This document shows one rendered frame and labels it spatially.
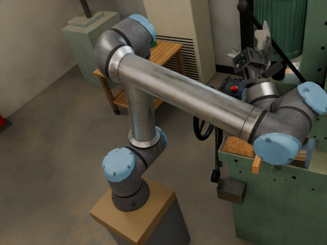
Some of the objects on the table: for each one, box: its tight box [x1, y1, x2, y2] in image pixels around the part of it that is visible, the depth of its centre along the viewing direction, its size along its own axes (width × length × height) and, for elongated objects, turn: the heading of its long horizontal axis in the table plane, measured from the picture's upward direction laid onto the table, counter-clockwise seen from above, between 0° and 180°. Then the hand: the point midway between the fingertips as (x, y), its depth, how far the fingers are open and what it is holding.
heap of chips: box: [222, 136, 255, 157], centre depth 117 cm, size 8×12×3 cm
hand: (248, 35), depth 98 cm, fingers closed on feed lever, 14 cm apart
